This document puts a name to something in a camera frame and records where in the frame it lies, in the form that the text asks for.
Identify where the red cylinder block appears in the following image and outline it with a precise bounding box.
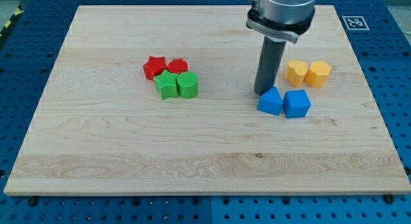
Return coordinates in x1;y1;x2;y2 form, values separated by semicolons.
168;59;188;74

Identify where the yellow heart block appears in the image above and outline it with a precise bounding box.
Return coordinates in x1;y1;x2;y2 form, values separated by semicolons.
284;60;308;87

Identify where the red star block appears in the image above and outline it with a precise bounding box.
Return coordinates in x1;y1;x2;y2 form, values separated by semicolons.
143;56;168;80

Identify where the green cylinder block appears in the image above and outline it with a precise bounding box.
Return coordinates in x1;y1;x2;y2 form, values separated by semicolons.
177;71;198;99

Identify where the light wooden board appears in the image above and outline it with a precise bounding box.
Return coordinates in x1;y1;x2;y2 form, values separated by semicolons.
4;5;410;196

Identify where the blue cube block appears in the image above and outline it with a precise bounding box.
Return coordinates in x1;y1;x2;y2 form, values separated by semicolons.
283;90;311;119

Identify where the yellow black hazard tape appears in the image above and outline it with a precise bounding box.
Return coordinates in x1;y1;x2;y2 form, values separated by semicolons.
1;5;24;39

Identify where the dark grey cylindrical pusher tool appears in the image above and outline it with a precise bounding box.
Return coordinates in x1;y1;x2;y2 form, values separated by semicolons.
254;37;286;96

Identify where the white fiducial marker tag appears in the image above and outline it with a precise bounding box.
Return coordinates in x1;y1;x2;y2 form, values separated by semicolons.
342;15;369;31

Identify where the blue pentagon block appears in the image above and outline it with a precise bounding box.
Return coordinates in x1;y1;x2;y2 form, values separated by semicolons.
257;87;283;116

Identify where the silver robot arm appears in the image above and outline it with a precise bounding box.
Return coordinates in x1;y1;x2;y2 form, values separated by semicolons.
246;0;316;44

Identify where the yellow hexagon block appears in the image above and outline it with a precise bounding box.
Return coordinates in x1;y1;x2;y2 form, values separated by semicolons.
304;61;331;87

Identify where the green star block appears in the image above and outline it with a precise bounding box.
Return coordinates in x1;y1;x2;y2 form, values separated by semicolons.
153;69;179;100

